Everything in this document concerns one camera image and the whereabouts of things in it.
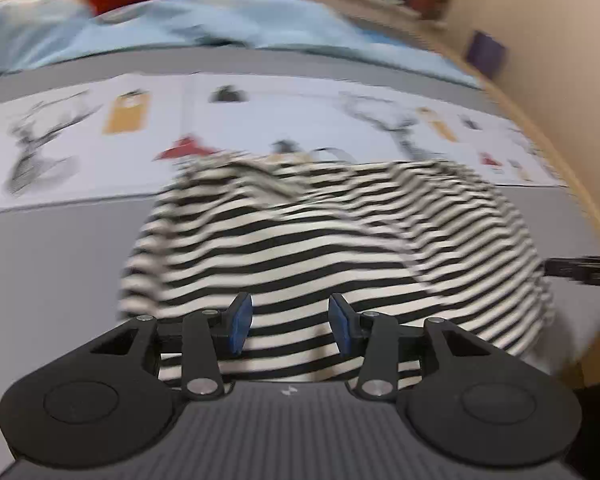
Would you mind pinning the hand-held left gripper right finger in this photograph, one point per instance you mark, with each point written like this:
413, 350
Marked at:
340, 326

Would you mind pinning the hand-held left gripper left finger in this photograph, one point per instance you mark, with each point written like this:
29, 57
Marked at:
240, 324

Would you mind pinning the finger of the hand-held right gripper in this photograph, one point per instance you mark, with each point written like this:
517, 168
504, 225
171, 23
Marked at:
580, 269

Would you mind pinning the black white striped shirt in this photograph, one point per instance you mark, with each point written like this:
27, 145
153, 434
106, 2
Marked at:
330, 240

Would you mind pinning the purple box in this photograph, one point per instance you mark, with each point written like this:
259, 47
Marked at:
486, 54

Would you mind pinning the light blue bed sheet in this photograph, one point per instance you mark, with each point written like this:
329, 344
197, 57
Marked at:
180, 30

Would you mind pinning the wooden bed frame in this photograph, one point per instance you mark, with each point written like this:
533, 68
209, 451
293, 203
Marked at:
555, 125

